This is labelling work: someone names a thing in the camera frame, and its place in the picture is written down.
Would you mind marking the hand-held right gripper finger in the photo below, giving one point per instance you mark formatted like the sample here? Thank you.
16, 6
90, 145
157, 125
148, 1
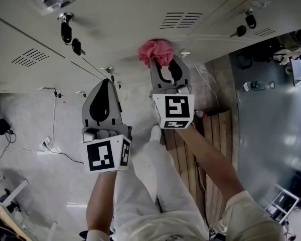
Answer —
156, 83
184, 78

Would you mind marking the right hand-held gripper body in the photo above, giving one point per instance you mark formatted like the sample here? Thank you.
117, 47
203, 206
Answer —
175, 109

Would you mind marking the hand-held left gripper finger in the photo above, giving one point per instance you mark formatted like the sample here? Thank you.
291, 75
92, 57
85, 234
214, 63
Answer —
115, 114
90, 114

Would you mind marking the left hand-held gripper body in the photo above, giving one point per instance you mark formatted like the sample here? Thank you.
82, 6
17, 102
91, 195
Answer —
102, 157

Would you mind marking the pink microfibre cloth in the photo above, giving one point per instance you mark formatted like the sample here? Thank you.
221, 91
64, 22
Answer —
155, 50

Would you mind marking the grey metal lockers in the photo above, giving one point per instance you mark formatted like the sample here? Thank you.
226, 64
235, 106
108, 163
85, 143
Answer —
120, 21

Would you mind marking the person's right forearm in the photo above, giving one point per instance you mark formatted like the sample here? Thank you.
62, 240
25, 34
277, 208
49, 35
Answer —
208, 159

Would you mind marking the khaki shoulder bag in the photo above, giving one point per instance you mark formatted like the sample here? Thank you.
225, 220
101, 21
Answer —
298, 40

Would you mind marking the person's left forearm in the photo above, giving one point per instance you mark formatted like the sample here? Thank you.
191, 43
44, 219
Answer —
100, 199

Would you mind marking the small red white bottle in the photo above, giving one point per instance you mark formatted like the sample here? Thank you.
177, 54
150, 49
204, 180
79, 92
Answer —
199, 113

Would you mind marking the wooden slat platform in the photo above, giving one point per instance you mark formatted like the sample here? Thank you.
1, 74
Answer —
215, 139

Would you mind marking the person's white trousers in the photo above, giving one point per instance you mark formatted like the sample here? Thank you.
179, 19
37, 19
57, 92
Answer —
145, 184

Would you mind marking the white power strip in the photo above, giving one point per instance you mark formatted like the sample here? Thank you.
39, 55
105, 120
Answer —
47, 141

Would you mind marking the clear bottle green label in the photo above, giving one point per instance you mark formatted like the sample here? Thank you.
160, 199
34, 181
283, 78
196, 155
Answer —
256, 85

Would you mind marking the small tape roll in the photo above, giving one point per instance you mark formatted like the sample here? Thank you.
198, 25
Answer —
288, 71

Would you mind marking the white cloth bag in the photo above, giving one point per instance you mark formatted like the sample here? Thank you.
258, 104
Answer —
288, 56

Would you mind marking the wooden desk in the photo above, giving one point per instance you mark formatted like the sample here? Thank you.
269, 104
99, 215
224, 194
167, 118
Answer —
2, 213

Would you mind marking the white cartoon print shirt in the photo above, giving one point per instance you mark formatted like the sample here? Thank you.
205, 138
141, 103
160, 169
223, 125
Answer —
248, 217

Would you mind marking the white metal frame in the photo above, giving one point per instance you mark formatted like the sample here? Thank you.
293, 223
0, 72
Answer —
17, 191

